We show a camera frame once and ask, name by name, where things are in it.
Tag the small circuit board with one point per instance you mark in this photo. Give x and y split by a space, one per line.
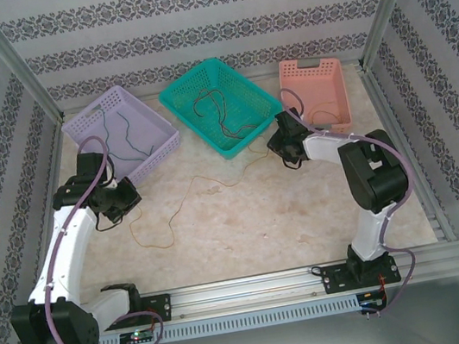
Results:
370 303
137 336

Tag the aluminium side rail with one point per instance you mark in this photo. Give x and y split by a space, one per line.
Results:
54 151
388 112

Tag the teal plastic basket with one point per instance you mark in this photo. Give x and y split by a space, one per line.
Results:
245 104

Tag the purple plastic basket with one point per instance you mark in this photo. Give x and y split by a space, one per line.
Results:
88 133

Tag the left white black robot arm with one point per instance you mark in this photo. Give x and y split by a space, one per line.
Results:
67 250

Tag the pink plastic basket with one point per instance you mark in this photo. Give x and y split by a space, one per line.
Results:
316 84

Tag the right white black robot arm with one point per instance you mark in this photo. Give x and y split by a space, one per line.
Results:
370 176

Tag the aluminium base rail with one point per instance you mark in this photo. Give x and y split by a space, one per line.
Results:
244 292

